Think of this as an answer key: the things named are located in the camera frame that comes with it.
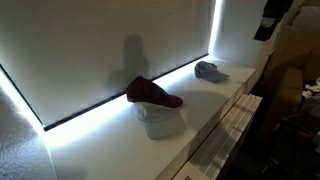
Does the light blue baseball cap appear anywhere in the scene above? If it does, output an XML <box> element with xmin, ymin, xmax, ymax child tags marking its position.
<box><xmin>194</xmin><ymin>60</ymin><xmax>231</xmax><ymax>84</ymax></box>

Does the dark red baseball cap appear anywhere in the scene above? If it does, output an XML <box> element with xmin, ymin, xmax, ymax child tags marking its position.
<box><xmin>125</xmin><ymin>75</ymin><xmax>184</xmax><ymax>109</ymax></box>

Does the white baseball cap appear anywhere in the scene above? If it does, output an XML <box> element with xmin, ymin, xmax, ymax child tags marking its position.
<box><xmin>132</xmin><ymin>101</ymin><xmax>188</xmax><ymax>140</ymax></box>

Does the white slatted radiator panel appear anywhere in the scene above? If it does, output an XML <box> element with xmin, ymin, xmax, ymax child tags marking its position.
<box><xmin>173</xmin><ymin>93</ymin><xmax>264</xmax><ymax>180</ymax></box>

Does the beige upholstered armchair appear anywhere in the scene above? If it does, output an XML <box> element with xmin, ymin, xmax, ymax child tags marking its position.
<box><xmin>266</xmin><ymin>6</ymin><xmax>320</xmax><ymax>118</ymax></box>

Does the black device hanging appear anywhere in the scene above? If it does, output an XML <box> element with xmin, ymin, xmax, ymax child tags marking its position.
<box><xmin>253</xmin><ymin>0</ymin><xmax>295</xmax><ymax>42</ymax></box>

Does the white crumpled cloth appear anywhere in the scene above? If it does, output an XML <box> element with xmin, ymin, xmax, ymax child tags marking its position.
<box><xmin>301</xmin><ymin>77</ymin><xmax>320</xmax><ymax>100</ymax></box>

